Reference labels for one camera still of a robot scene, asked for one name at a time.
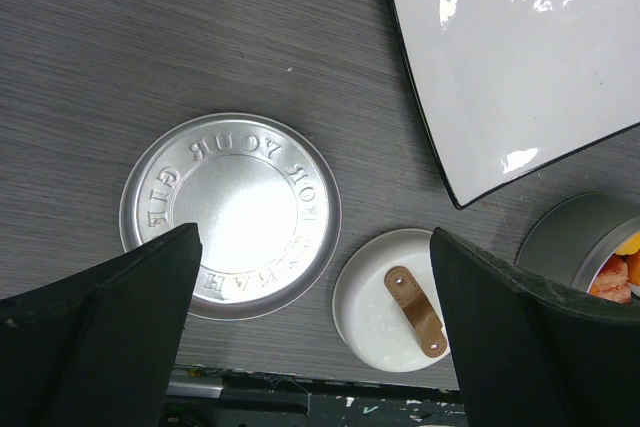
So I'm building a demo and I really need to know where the shallow round metal tin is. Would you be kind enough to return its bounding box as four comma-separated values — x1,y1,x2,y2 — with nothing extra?
516,194,639,294

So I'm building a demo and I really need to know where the white lid with leather strap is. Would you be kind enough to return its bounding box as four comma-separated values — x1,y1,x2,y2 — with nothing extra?
332,228,450,373

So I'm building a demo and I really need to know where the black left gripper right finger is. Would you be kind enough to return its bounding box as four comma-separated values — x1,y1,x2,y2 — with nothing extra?
430,228,639,426

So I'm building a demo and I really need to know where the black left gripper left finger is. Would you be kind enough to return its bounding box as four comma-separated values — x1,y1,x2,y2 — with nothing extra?
1,223,201,426

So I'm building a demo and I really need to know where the yellow corn piece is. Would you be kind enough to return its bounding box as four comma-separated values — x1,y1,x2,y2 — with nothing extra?
615,233,640,256

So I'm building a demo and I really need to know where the orange fried food piece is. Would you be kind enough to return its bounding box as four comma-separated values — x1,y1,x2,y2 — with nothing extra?
625,252,640,287

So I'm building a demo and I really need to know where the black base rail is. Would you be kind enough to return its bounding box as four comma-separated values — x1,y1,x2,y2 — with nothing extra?
158,366,468,427

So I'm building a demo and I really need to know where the red white crab stick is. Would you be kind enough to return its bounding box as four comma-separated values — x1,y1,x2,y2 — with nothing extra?
589,255,632,304

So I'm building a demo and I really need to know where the white square plate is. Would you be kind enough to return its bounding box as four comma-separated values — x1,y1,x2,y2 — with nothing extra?
390,0,639,209

